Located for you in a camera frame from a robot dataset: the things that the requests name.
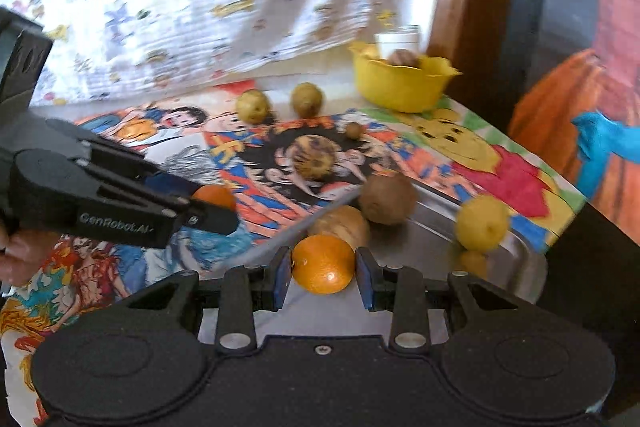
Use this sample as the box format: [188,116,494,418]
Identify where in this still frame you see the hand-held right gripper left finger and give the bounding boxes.
[117,246,294,354]

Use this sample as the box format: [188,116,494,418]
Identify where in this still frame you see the metal tray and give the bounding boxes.
[197,179,548,343]

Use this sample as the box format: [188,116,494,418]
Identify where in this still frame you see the grey-haired figures drawing sheet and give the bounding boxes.
[0,142,301,427]

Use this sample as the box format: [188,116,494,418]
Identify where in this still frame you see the yellow plastic bowl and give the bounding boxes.
[349,41,463,114]

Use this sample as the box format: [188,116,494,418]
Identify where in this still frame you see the yellow-green potato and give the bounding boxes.
[236,89,272,125]

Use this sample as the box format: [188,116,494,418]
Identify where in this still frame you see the girl with sunflower poster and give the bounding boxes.
[500,0,640,258]

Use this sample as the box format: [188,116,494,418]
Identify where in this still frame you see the white jar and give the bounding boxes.
[375,24,421,60]

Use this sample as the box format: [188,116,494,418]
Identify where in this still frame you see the yellow-green fruit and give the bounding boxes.
[291,82,325,118]

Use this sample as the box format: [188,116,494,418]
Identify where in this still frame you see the striped pepino melon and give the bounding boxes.
[312,205,372,253]
[389,49,423,68]
[291,134,337,182]

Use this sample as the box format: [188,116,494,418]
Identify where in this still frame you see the yellow bear drawing sheet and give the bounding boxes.
[345,99,588,255]

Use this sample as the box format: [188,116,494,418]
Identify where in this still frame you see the orange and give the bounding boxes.
[192,185,238,214]
[291,234,357,296]

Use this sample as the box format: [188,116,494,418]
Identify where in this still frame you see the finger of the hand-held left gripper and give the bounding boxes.
[47,118,202,202]
[171,198,241,235]

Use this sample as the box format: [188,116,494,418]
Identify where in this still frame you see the person's left hand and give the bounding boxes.
[0,224,24,294]

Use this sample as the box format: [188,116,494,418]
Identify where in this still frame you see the cartoon boys drawing sheet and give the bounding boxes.
[75,104,216,158]

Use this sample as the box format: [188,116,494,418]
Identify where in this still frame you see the yellow lemon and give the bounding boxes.
[454,196,511,253]

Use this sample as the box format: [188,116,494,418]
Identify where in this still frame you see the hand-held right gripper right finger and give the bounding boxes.
[355,247,531,354]

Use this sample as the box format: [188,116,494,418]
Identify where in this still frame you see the brown round fruit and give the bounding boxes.
[359,173,418,226]

